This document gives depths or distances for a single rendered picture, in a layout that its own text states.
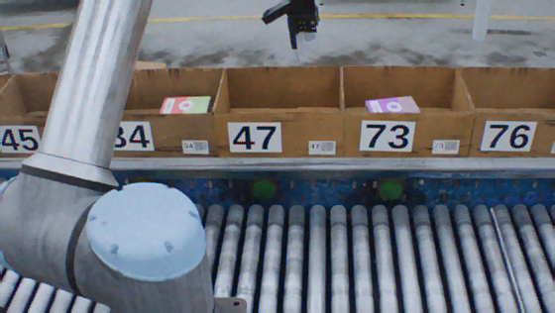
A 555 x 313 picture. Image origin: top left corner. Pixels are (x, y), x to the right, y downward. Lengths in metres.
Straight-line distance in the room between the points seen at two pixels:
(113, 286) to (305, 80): 1.37
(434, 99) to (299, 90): 0.47
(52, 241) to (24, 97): 1.52
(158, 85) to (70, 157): 1.26
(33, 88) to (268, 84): 0.87
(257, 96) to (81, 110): 1.25
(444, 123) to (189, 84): 0.87
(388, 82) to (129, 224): 1.41
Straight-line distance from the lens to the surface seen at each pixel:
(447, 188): 1.92
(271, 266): 1.69
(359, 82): 2.03
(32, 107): 2.33
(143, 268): 0.74
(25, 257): 0.88
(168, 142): 1.86
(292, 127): 1.77
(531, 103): 2.19
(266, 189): 1.82
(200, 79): 2.06
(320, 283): 1.64
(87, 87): 0.88
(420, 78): 2.04
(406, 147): 1.83
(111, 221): 0.78
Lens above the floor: 1.99
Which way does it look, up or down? 37 degrees down
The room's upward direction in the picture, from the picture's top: 3 degrees counter-clockwise
